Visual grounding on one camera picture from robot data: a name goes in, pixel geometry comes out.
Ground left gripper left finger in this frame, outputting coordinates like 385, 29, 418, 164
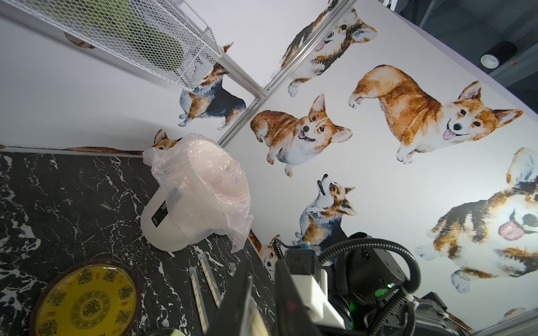
205, 261, 252, 336

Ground cream plate upper left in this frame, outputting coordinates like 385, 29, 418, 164
147, 328, 186, 336

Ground white wire wall basket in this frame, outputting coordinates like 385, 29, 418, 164
9, 1, 222, 91

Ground yellow patterned dark-rimmed plate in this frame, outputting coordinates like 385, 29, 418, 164
29, 259, 142, 335

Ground wrapped chopsticks middle on table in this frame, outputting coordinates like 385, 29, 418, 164
199, 252, 221, 308

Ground chopsticks pair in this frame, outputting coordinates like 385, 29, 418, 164
246, 297, 270, 336

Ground white bin with plastic bag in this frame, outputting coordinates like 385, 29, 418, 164
140, 134, 253, 253

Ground wrapped chopsticks on table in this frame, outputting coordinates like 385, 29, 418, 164
199, 252, 221, 308
189, 267, 209, 335

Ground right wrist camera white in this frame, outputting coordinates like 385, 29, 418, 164
284, 249, 346, 330

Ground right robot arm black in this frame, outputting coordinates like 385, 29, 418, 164
272, 232, 472, 335

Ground green fern white flower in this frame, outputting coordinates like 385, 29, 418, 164
63, 1, 184, 74

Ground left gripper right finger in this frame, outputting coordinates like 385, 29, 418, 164
271, 260, 322, 336

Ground wrapped chopsticks left on table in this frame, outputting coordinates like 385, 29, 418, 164
189, 267, 209, 335

